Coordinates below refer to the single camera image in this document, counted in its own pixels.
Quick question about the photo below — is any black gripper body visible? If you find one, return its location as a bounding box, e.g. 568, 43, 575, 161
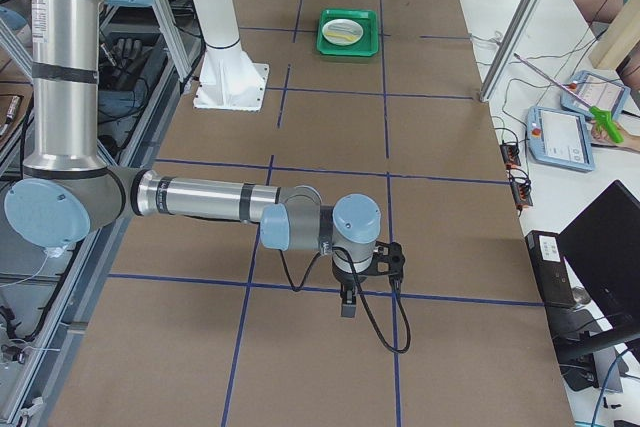
332, 263, 371, 298

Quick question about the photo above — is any green plastic tray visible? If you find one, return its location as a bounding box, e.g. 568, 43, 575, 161
316, 8, 379, 57

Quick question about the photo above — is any yellow plastic spoon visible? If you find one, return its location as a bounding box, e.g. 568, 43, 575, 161
323, 30, 362, 43

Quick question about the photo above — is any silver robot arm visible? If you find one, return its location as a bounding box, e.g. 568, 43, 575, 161
4, 0, 381, 317

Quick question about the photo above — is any person's hand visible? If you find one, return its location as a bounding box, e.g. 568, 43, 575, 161
590, 122, 625, 148

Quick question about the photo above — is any brown paper table cover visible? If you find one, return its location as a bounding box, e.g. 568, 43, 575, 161
49, 0, 573, 426

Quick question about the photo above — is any orange black adapter near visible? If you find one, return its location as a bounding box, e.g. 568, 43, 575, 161
507, 168, 533, 211

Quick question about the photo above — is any orange black adapter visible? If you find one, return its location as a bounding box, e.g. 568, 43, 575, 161
498, 127, 521, 168
507, 168, 533, 211

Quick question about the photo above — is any black box with label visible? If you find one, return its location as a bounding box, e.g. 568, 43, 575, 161
525, 230, 575, 309

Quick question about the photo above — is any orange black adapter far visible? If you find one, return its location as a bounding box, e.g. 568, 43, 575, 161
498, 127, 521, 168

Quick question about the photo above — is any white round plate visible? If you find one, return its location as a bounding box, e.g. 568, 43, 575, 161
321, 18, 364, 46

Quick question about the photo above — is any pale green plastic fork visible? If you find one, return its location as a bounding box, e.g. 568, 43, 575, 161
326, 23, 361, 35

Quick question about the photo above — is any near blue teach pendant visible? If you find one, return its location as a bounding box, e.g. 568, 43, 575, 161
526, 106, 595, 172

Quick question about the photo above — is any blue teach pendant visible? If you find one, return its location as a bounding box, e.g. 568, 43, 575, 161
526, 106, 595, 172
567, 70, 631, 120

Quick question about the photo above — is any black laptop computer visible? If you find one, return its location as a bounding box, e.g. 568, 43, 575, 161
555, 180, 639, 363

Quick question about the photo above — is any far blue teach pendant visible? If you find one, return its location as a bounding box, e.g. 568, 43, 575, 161
567, 70, 631, 120

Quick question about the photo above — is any wooden beam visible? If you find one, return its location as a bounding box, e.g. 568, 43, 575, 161
589, 0, 639, 70

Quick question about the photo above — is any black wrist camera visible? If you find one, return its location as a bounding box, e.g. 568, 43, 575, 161
371, 241, 406, 294

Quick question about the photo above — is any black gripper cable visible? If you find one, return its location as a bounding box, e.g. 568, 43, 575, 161
277, 245, 413, 354

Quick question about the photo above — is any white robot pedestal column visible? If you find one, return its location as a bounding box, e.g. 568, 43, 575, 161
193, 0, 269, 112

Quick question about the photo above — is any aluminium side frame rail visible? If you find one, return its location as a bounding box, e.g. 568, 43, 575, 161
1, 60, 180, 426

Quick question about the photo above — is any green handled reacher grabber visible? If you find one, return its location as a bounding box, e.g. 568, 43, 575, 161
513, 53, 624, 144

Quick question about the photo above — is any aluminium frame post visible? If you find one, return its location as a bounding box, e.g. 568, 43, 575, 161
479, 0, 541, 102

